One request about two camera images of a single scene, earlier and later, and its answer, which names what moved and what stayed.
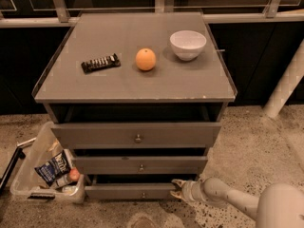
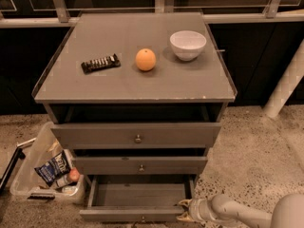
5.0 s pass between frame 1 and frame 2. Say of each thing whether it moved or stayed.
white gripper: moved
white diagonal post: stayed
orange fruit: stayed
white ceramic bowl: stayed
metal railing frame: stayed
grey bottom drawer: moved
